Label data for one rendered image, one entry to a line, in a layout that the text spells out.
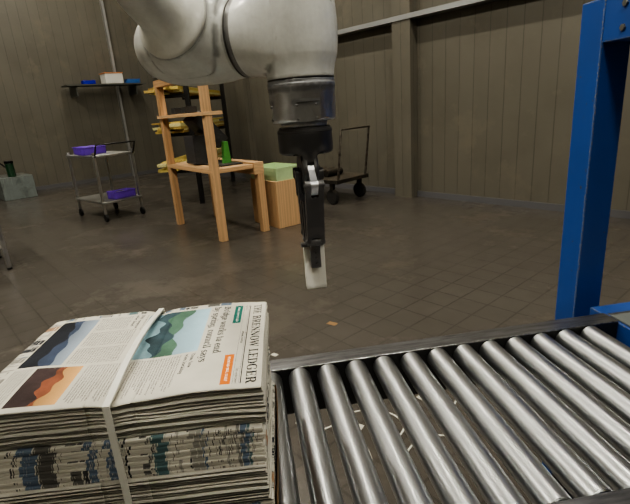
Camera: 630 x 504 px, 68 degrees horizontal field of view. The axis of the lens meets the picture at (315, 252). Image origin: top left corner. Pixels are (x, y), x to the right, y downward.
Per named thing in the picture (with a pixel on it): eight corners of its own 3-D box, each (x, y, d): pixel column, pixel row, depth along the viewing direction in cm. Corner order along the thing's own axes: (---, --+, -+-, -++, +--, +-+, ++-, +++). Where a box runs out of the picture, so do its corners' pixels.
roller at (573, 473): (590, 527, 67) (594, 500, 65) (450, 361, 111) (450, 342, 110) (621, 521, 67) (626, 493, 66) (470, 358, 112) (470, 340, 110)
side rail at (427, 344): (55, 451, 101) (42, 404, 98) (64, 435, 106) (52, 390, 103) (613, 363, 118) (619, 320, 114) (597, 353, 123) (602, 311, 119)
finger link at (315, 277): (323, 241, 69) (323, 242, 68) (326, 285, 71) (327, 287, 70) (303, 243, 68) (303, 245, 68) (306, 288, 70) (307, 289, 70)
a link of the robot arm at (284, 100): (268, 80, 57) (273, 130, 59) (341, 75, 58) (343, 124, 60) (265, 84, 66) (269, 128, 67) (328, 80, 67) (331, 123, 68)
